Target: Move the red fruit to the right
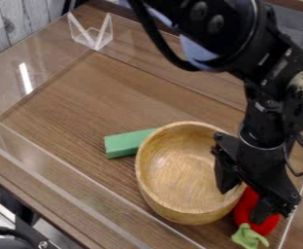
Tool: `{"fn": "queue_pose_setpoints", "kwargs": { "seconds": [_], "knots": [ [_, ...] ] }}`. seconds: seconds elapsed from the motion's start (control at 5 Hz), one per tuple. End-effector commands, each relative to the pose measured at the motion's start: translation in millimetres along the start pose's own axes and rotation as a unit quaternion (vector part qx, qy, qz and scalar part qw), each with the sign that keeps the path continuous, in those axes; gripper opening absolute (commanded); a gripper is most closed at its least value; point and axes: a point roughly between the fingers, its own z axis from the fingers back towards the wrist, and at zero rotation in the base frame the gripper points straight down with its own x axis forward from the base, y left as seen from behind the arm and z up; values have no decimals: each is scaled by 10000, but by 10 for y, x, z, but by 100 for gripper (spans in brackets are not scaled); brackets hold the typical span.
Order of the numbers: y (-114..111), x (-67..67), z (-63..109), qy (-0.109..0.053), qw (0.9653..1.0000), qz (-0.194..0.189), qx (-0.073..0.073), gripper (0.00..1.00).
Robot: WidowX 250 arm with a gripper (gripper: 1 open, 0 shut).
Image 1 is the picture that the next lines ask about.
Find wooden bowl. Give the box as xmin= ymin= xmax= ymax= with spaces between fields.
xmin=134 ymin=122 xmax=245 ymax=226

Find black metal table frame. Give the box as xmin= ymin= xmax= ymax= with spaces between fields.
xmin=0 ymin=185 xmax=81 ymax=249

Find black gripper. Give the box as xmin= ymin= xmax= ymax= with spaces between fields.
xmin=212 ymin=132 xmax=301 ymax=225

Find clear acrylic corner bracket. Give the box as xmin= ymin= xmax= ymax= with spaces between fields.
xmin=68 ymin=13 xmax=113 ymax=51

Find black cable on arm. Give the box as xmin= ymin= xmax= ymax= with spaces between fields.
xmin=282 ymin=131 xmax=303 ymax=178

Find red plush fruit green leaf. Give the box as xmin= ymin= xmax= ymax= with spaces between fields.
xmin=230 ymin=186 xmax=282 ymax=249

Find green rectangular block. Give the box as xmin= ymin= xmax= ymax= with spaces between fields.
xmin=104 ymin=128 xmax=156 ymax=159

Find clear acrylic enclosure walls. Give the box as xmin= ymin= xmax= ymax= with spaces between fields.
xmin=0 ymin=7 xmax=245 ymax=249

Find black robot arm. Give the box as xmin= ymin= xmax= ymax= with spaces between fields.
xmin=128 ymin=0 xmax=303 ymax=224

